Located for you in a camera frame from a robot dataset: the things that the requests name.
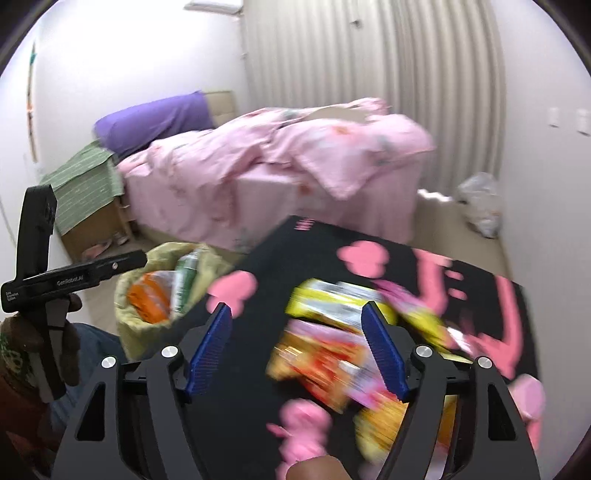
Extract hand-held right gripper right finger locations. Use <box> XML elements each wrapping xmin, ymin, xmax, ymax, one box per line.
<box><xmin>361</xmin><ymin>301</ymin><xmax>541</xmax><ymax>480</ymax></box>

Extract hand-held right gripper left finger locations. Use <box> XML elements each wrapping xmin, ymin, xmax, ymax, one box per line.
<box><xmin>53</xmin><ymin>302</ymin><xmax>233</xmax><ymax>480</ymax></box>

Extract pink and yellow snack packet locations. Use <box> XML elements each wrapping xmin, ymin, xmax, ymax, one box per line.
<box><xmin>376</xmin><ymin>279</ymin><xmax>446</xmax><ymax>349</ymax></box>

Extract yellow-green plastic bag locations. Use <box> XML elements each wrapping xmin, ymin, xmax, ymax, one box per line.
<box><xmin>113</xmin><ymin>242</ymin><xmax>236</xmax><ymax>363</ymax></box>

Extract yellow-green snack packet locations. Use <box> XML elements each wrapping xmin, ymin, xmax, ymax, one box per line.
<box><xmin>287</xmin><ymin>278</ymin><xmax>399</xmax><ymax>334</ymax></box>

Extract person's left hand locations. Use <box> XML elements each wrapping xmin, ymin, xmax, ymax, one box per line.
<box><xmin>0</xmin><ymin>295</ymin><xmax>84</xmax><ymax>409</ymax></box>

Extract person's right hand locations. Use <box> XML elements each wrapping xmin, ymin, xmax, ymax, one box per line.
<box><xmin>285</xmin><ymin>456</ymin><xmax>352</xmax><ymax>480</ymax></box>

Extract pink slippers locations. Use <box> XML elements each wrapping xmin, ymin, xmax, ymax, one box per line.
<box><xmin>81</xmin><ymin>235</ymin><xmax>130</xmax><ymax>260</ymax></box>

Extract orange-red snack packet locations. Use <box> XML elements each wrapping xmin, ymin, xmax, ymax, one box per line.
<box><xmin>267</xmin><ymin>320</ymin><xmax>386</xmax><ymax>414</ymax></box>

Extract yellow-orange snack packet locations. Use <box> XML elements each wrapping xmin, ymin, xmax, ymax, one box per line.
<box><xmin>353</xmin><ymin>394</ymin><xmax>460</xmax><ymax>464</ymax></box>

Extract cardboard box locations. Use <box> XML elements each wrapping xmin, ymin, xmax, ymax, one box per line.
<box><xmin>60</xmin><ymin>168</ymin><xmax>137</xmax><ymax>259</ymax></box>

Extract person's blue jeans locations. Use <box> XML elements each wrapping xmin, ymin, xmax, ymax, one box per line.
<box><xmin>48</xmin><ymin>322</ymin><xmax>130</xmax><ymax>432</ymax></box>

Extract green and white packet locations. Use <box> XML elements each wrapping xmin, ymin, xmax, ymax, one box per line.
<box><xmin>172</xmin><ymin>251</ymin><xmax>204</xmax><ymax>317</ymax></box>

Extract orange snack packet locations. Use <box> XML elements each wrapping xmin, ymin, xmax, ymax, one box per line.
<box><xmin>127</xmin><ymin>271</ymin><xmax>178</xmax><ymax>324</ymax></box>

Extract green striped cloth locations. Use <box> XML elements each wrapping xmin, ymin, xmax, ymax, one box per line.
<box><xmin>41</xmin><ymin>140</ymin><xmax>125</xmax><ymax>236</ymax></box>

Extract black mat with pink print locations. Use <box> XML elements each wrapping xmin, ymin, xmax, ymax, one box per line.
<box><xmin>182</xmin><ymin>215</ymin><xmax>546</xmax><ymax>480</ymax></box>

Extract bed with pink sheet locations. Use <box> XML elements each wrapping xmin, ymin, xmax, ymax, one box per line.
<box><xmin>115</xmin><ymin>152</ymin><xmax>419</xmax><ymax>256</ymax></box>

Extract white plastic bag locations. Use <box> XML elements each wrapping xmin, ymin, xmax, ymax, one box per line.
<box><xmin>456</xmin><ymin>172</ymin><xmax>504</xmax><ymax>240</ymax></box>

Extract purple pillow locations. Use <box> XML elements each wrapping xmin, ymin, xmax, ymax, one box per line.
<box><xmin>93</xmin><ymin>91</ymin><xmax>215</xmax><ymax>158</ymax></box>

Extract pink floral duvet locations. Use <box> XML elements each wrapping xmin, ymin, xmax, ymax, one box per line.
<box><xmin>115</xmin><ymin>97</ymin><xmax>438</xmax><ymax>201</ymax></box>

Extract beige headboard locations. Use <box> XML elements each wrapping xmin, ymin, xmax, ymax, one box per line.
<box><xmin>202</xmin><ymin>89</ymin><xmax>239</xmax><ymax>129</ymax></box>

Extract white pleated curtain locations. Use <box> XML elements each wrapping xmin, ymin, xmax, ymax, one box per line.
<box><xmin>240</xmin><ymin>0</ymin><xmax>506</xmax><ymax>197</ymax></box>

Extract white air conditioner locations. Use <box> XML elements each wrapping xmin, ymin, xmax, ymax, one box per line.
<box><xmin>184</xmin><ymin>0</ymin><xmax>245</xmax><ymax>12</ymax></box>

